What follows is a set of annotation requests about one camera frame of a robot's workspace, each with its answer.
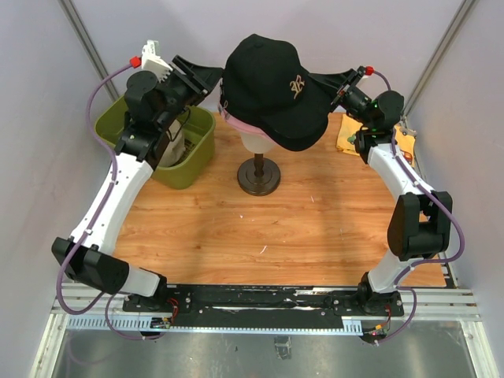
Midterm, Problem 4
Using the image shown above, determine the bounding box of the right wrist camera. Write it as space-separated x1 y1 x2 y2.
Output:
358 65 375 77

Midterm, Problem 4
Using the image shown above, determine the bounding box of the aluminium frame post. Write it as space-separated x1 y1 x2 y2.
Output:
57 0 109 80
403 0 479 119

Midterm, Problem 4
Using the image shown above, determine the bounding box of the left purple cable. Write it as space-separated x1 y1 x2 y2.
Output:
55 62 170 342

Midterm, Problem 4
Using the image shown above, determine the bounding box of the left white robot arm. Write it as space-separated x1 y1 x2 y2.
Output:
51 56 223 315

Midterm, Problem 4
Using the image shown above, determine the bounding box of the left aluminium frame post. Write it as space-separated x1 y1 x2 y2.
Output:
57 0 109 80

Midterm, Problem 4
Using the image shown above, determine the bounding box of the pink baseball cap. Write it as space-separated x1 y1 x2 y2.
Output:
217 101 275 143

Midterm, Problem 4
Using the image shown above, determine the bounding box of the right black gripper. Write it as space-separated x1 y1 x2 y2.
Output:
305 69 373 128

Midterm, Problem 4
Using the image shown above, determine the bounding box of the white mannequin head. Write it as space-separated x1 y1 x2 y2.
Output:
239 132 276 154

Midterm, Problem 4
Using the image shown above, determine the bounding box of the green plastic bin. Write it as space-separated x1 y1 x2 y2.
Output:
94 97 216 190

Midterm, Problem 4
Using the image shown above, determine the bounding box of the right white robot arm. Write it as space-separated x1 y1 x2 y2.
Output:
310 67 453 315

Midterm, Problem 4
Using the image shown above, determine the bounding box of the grey slotted cable duct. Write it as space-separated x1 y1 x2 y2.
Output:
67 310 363 335

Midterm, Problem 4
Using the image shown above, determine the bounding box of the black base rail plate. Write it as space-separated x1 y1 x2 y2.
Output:
123 284 404 318

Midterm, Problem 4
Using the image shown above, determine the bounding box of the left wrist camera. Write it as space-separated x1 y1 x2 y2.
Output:
129 39 174 83

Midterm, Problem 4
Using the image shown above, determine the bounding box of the yellow cartoon car cloth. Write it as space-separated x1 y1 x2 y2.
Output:
336 115 417 167

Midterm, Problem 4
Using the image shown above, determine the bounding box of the beige and black cap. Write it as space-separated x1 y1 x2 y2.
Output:
159 120 185 168

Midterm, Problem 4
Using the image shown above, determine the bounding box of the black cap white logo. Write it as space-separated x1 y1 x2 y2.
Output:
219 84 330 152

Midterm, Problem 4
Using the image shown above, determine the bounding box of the right aluminium frame post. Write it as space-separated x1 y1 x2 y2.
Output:
403 0 479 119

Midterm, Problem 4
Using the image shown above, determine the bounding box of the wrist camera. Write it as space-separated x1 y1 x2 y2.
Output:
129 39 174 83
358 65 375 77

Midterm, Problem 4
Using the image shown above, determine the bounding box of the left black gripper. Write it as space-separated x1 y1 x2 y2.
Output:
156 55 225 130

